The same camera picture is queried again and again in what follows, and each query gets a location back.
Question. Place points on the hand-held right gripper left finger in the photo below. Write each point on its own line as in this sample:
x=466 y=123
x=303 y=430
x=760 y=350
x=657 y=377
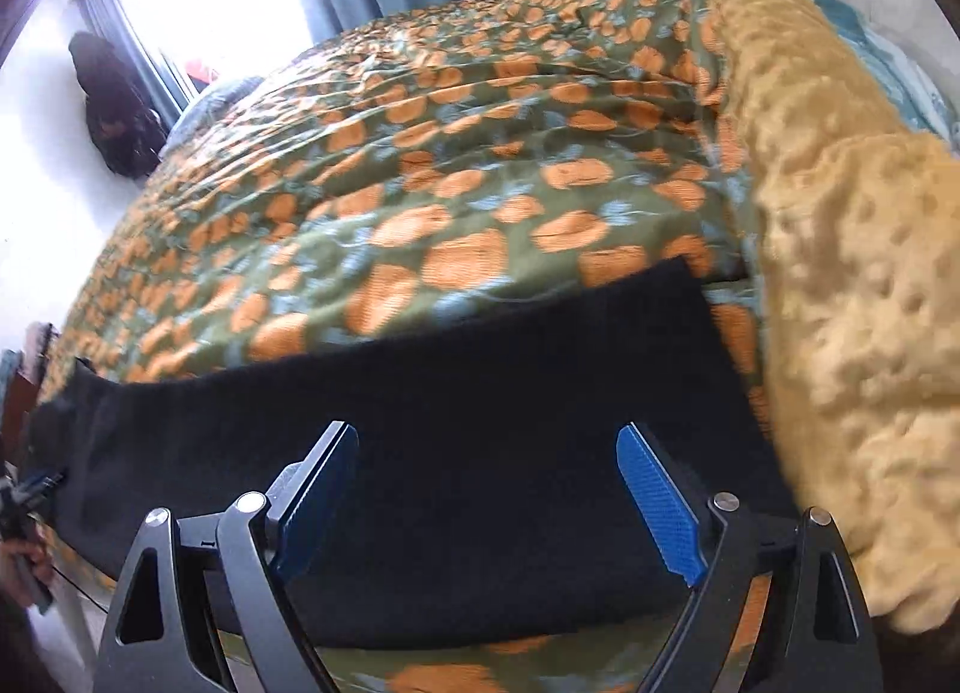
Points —
x=315 y=505

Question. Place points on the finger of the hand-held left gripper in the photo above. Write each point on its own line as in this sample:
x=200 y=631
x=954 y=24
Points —
x=46 y=481

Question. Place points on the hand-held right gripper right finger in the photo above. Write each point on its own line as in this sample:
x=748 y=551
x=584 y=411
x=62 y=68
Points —
x=660 y=505

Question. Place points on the black pants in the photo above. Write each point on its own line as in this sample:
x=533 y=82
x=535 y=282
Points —
x=450 y=438

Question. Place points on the person's left hand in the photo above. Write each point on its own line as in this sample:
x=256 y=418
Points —
x=26 y=565

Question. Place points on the dark wooden cabinet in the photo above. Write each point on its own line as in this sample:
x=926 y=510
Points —
x=16 y=393

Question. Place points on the yellow dotted blanket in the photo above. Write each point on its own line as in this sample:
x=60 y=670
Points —
x=847 y=250

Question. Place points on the orange floral green quilt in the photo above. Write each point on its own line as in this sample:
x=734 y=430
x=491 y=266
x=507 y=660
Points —
x=420 y=175

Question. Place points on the dark red hanging coat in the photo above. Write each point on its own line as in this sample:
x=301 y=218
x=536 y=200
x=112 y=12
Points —
x=116 y=115

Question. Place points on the blue striped pillow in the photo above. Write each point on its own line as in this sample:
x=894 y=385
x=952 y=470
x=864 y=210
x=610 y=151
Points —
x=210 y=108

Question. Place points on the narrow blue curtain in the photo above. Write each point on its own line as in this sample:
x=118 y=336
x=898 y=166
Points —
x=127 y=25

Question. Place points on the teal patterned pillow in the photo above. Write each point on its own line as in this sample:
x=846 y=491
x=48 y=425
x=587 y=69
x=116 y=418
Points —
x=900 y=63

